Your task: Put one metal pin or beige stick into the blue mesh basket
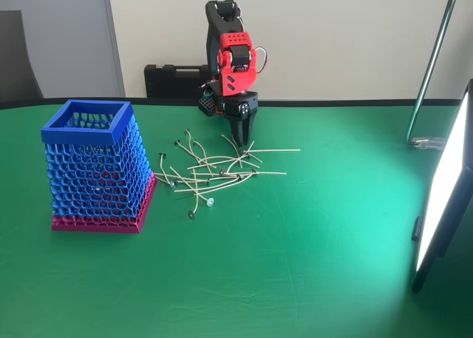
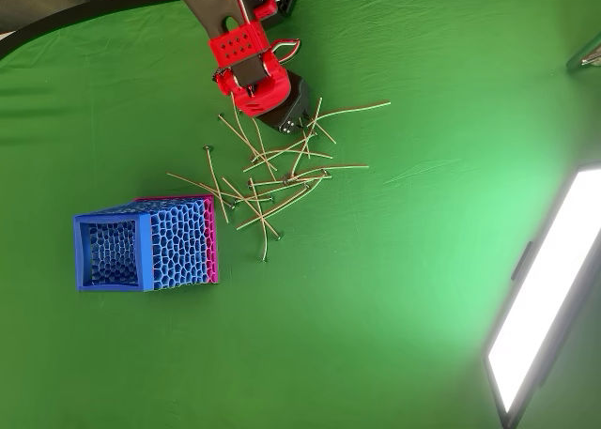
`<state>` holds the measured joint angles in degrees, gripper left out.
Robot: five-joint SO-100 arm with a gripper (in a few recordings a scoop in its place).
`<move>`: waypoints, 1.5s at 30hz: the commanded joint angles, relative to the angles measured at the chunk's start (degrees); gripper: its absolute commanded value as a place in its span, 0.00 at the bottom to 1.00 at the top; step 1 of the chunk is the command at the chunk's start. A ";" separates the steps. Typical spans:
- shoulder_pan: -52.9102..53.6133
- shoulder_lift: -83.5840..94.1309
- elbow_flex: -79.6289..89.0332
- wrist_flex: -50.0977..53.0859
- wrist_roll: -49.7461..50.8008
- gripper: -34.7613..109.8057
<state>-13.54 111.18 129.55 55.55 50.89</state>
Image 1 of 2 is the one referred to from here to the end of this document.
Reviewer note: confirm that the bright LED light panel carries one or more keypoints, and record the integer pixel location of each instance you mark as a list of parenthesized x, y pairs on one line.
[(443, 190)]

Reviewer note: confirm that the dark grey chair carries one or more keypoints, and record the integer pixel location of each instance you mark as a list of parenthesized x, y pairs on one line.
[(15, 57)]

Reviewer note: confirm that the blue and magenta lattice basket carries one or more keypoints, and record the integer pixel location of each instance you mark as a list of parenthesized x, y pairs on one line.
[(96, 175)]

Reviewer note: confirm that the green cloth with black rim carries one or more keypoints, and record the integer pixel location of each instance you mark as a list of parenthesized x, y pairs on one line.
[(258, 260)]

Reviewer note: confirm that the black plastic tool case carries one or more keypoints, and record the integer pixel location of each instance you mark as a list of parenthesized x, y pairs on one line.
[(173, 79)]

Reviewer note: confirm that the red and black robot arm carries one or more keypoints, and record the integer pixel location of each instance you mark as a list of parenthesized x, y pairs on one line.
[(236, 79)]

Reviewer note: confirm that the candle wick with metal tab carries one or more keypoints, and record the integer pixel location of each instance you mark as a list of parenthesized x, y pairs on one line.
[(162, 176), (207, 164), (161, 154), (227, 140), (256, 158), (191, 215), (254, 171), (177, 142), (201, 155), (273, 173), (187, 130), (229, 158), (236, 161), (210, 202), (281, 150), (238, 176), (172, 183)]

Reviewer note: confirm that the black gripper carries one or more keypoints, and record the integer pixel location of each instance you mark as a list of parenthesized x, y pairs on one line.
[(236, 107)]

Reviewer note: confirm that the metal stand pole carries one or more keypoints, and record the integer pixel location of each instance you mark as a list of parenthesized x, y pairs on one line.
[(435, 49)]

